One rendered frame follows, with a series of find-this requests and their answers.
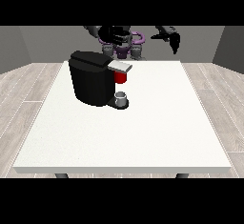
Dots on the black coffee machine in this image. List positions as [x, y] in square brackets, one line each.
[90, 81]

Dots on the dark table leg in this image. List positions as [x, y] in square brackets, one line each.
[182, 175]
[61, 175]

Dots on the grey trunk with purple rings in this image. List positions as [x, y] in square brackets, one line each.
[136, 48]

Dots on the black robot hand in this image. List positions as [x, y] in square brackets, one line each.
[174, 40]
[114, 35]

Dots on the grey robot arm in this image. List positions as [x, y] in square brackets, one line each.
[92, 30]
[166, 28]

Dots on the red pod holder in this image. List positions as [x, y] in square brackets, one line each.
[119, 77]

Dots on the small grey cup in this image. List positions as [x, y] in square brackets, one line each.
[121, 99]

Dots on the pale grey machine lid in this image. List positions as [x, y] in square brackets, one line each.
[120, 65]

